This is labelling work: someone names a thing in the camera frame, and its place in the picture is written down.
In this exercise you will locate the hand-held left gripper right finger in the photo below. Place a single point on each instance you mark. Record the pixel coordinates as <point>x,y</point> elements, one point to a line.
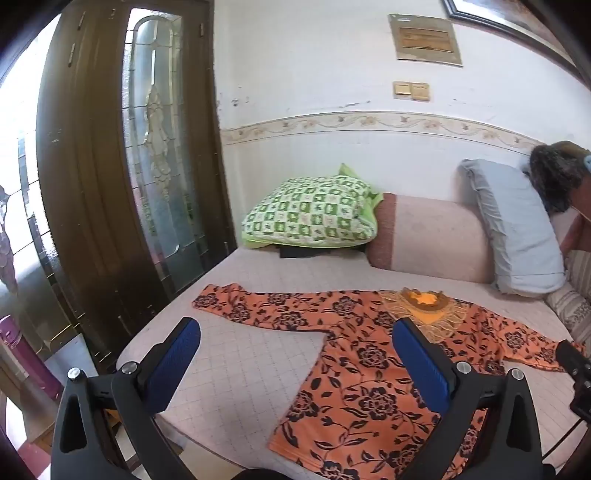
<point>418,357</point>

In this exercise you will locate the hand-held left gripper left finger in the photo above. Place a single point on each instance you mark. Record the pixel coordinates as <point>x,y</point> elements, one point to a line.
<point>178,355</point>

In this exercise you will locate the orange floral shirt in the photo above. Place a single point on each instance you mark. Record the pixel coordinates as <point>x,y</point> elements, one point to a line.
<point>360,369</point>

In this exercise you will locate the quilted pink mattress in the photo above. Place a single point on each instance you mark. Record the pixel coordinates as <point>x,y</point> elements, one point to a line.
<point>258,346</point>

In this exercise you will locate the beige and brown bolster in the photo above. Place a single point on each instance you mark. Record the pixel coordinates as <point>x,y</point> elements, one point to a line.
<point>434,235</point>

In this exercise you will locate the reddish brown cloth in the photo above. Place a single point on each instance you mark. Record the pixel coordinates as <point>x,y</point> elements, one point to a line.
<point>577,233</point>

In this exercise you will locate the dark cloth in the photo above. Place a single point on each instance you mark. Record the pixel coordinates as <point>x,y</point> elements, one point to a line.
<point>314,253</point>

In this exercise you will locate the magenta cylinder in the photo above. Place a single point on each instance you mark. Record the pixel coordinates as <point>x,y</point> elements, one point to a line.
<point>25,355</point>

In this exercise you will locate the grey pillow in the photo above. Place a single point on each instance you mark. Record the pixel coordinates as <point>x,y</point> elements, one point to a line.
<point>517,226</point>

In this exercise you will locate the green patterned pillow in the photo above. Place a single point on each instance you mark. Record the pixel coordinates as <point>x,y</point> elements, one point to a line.
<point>309,207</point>

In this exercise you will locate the dark fuzzy object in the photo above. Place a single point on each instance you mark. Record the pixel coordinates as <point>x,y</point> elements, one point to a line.
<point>556,177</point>

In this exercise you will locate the wooden door with glass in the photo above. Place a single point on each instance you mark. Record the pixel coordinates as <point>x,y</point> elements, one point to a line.
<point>87,184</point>

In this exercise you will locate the yellowed light switch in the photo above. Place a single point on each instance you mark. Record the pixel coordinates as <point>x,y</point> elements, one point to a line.
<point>420,92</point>
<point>401,90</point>

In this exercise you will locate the yellowed wall panel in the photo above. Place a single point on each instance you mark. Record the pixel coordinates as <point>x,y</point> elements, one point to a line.
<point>425,41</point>

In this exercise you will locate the dark picture frame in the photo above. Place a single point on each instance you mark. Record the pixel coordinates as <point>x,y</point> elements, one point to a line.
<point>508,23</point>

